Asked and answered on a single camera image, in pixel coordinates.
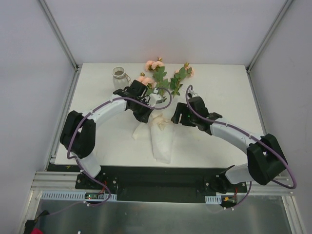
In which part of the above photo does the left aluminium frame post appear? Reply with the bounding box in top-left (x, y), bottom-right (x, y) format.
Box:
top-left (37, 0), bottom-right (79, 72)

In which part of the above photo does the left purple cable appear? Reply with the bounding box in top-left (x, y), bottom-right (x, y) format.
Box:
top-left (67, 87), bottom-right (173, 207)

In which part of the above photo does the left white cable duct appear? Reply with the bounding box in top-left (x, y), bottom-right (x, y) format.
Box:
top-left (41, 191), bottom-right (117, 202)

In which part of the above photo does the aluminium frame post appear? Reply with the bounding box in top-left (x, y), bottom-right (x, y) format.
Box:
top-left (37, 0), bottom-right (79, 72)
top-left (246, 0), bottom-right (294, 74)

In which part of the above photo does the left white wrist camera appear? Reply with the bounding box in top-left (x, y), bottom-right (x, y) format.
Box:
top-left (148, 93), bottom-right (165, 107)

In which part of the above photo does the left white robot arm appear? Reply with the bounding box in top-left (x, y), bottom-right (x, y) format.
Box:
top-left (60, 81), bottom-right (162, 190)

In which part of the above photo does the pink rose stem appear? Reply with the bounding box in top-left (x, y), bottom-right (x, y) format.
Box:
top-left (145, 57), bottom-right (169, 88)
top-left (169, 62), bottom-right (194, 97)
top-left (137, 72), bottom-right (156, 89)

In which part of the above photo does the right aluminium frame post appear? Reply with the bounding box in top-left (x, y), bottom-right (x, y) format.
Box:
top-left (246, 0), bottom-right (294, 74)

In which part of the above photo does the red black object corner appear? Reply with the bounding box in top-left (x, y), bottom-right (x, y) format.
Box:
top-left (23, 210), bottom-right (50, 234)

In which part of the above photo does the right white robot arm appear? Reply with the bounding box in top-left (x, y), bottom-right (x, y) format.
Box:
top-left (171, 97), bottom-right (288, 194)

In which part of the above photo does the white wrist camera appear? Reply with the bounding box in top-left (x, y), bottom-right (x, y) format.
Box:
top-left (148, 93), bottom-right (165, 107)
top-left (187, 90), bottom-right (199, 98)

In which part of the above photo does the pink rose stem top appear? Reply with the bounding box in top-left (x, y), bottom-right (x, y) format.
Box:
top-left (145, 57), bottom-right (169, 88)

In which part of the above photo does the right white cable duct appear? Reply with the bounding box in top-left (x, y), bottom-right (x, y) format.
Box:
top-left (205, 195), bottom-right (222, 205)

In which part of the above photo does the white wrapping paper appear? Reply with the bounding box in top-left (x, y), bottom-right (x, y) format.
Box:
top-left (132, 107), bottom-right (175, 164)

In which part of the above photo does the white cable duct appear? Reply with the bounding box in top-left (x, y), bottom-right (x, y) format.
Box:
top-left (41, 191), bottom-right (117, 202)
top-left (205, 195), bottom-right (222, 205)

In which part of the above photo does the white ribbed ceramic vase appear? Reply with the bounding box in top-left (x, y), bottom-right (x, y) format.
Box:
top-left (112, 66), bottom-right (132, 90)

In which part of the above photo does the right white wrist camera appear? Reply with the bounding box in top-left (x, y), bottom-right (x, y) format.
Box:
top-left (187, 90), bottom-right (199, 98)

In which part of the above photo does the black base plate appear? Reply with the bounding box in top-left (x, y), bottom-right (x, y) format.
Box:
top-left (46, 163), bottom-right (254, 203)

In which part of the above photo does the cream ribbon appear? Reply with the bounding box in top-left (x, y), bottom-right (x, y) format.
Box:
top-left (149, 114), bottom-right (173, 131)

